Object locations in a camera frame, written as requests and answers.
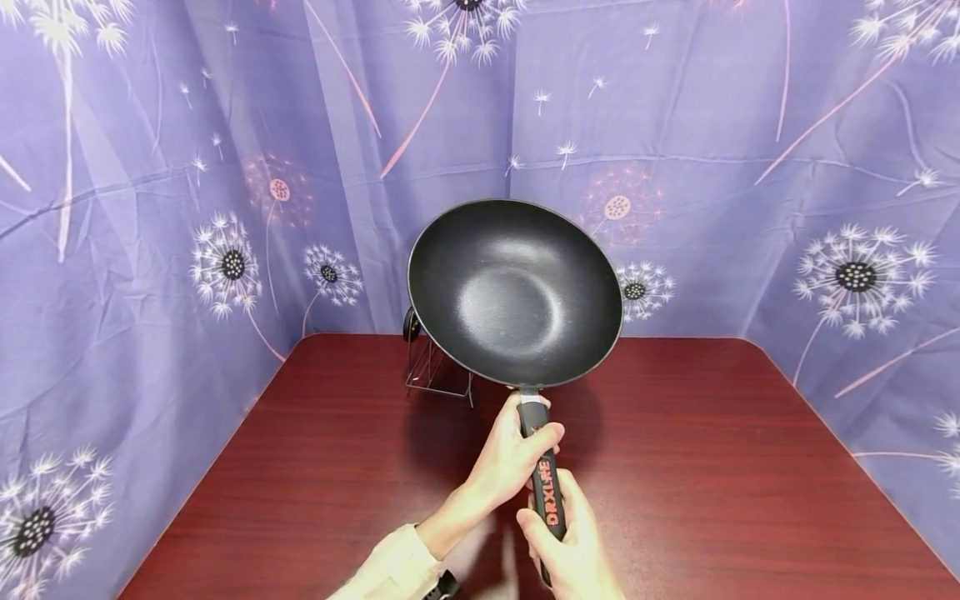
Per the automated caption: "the person's left hand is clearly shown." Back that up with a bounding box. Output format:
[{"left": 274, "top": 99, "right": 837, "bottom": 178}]
[{"left": 458, "top": 392, "right": 566, "bottom": 513}]

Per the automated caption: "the person's right hand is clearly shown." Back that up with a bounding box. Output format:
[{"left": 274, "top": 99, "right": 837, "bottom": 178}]
[{"left": 515, "top": 468, "right": 626, "bottom": 600}]

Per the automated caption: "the black wok pan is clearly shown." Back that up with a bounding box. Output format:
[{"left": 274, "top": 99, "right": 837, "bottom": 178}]
[{"left": 407, "top": 198, "right": 624, "bottom": 588}]

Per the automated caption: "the person's left forearm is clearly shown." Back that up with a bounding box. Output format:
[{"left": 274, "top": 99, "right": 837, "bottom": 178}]
[{"left": 327, "top": 487, "right": 490, "bottom": 600}]

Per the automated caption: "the black wrist band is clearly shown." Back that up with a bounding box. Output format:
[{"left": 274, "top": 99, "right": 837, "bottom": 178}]
[{"left": 422, "top": 570, "right": 461, "bottom": 600}]

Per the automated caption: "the metal wire rack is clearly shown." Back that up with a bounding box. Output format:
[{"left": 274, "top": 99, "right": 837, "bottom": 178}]
[{"left": 402, "top": 307, "right": 476, "bottom": 409}]

